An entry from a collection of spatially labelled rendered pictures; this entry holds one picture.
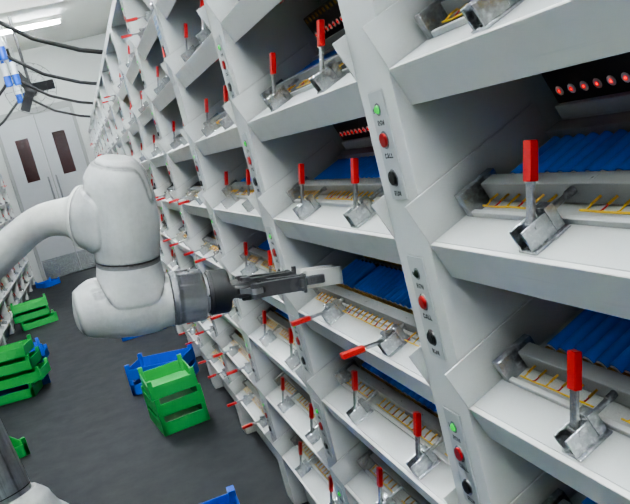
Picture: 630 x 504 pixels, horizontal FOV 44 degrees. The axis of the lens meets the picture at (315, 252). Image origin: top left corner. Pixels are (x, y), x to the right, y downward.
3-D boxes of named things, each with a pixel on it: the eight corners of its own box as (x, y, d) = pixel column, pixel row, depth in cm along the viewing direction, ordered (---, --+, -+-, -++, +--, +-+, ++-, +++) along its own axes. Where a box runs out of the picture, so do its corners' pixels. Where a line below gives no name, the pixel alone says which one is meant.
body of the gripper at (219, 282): (207, 273, 125) (262, 265, 128) (198, 268, 133) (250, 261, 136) (212, 319, 126) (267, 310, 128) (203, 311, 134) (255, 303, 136)
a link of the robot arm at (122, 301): (179, 339, 124) (171, 261, 120) (79, 356, 119) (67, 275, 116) (169, 317, 134) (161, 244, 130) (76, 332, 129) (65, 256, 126)
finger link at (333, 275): (302, 271, 133) (303, 271, 132) (340, 265, 135) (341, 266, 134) (304, 288, 133) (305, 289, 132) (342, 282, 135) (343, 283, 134)
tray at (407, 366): (450, 414, 96) (408, 356, 93) (310, 328, 153) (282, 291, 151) (565, 311, 99) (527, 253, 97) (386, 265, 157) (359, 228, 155)
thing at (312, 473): (361, 561, 171) (326, 518, 168) (290, 467, 229) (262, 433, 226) (429, 499, 175) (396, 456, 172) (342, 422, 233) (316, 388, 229)
